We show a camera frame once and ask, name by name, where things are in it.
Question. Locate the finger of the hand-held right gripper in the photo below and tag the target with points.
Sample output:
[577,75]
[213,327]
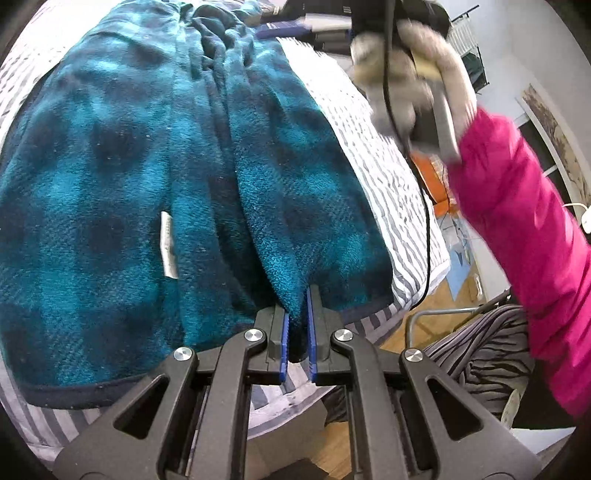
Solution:
[277,31]

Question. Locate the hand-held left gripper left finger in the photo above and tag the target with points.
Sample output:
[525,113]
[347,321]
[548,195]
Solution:
[285,341]

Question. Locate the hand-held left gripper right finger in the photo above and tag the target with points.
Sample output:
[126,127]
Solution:
[311,337]

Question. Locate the teal plaid fleece jacket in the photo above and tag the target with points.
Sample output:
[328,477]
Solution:
[115,184]

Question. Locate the black clothes rack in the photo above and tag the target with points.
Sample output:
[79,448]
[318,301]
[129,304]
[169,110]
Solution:
[466,37]

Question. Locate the dark hanging clothes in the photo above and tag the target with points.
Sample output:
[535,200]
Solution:
[475,74]

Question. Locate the person's right hand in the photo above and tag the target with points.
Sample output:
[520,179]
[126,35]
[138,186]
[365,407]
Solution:
[383,69]

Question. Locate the grey striped bed sheet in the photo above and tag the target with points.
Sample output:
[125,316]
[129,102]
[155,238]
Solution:
[369,152]

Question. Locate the zebra striped cloth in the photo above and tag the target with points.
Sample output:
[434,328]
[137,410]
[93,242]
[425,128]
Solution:
[480,350]

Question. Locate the orange stool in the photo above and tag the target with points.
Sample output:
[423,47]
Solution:
[422,168]

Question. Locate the patterned window blind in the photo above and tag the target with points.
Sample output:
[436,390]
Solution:
[549,124]

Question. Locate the grey metal tube frame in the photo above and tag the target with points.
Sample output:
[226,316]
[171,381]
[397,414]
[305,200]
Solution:
[434,314]

